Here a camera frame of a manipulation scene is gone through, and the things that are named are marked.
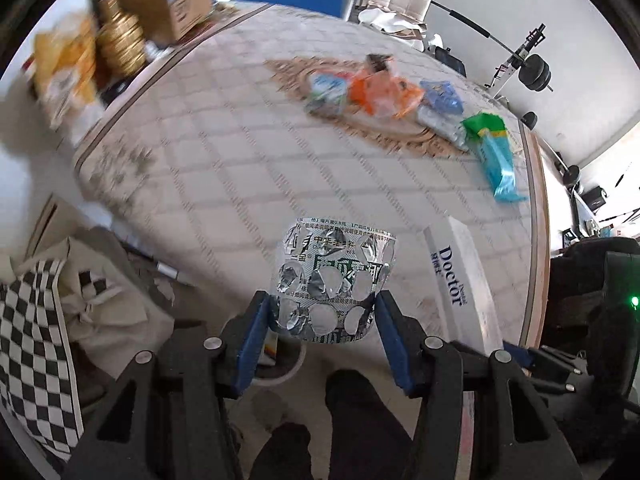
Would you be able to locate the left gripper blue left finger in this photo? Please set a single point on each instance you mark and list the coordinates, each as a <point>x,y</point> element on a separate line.
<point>243,338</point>

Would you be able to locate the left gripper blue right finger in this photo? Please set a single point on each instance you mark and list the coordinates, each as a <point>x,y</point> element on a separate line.
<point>402,338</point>

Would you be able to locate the white Doctor toothpaste box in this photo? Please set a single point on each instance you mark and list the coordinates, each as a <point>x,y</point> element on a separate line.
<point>465,305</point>

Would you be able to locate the silver foil blister pack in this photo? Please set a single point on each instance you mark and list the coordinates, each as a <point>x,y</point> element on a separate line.
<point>327,275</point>

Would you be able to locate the orange plastic bag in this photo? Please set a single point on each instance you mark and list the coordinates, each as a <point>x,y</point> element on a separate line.
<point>380,92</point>

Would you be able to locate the Pure Milk carton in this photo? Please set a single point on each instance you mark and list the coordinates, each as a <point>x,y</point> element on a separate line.
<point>327,94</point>

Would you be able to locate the white round trash bin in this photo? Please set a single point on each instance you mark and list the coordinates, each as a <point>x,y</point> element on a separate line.
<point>280,360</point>

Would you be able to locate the black trousers legs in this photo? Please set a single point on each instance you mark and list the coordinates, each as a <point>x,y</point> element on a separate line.
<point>368,441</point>

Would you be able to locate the beige cloth bag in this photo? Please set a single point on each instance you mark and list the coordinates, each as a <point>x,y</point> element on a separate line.
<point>107,308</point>

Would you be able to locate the patterned tablecloth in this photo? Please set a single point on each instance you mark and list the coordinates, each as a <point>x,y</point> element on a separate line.
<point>210,155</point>

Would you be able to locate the checkered black white cloth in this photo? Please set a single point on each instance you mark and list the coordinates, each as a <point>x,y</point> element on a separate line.
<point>38,381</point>

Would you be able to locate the clear silver plastic wrapper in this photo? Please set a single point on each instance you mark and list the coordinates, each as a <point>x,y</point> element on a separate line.
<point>444,125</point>

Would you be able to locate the green and cyan snack bag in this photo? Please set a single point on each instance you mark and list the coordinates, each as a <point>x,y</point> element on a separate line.
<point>485,135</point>

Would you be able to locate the blue crumpled wrapper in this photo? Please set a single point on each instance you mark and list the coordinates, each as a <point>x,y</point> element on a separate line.
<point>442,96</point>

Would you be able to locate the black dumbbell weight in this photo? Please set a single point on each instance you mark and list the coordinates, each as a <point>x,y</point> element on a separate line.
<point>535,73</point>

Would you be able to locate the yellow snack packages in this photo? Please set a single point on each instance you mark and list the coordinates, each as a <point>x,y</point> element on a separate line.
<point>65,62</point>

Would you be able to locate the gold foil cans stack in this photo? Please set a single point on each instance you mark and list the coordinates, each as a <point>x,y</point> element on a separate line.
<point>120,39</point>

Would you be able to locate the brown cardboard box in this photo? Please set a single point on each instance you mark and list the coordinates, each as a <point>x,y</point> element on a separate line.
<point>170,2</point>

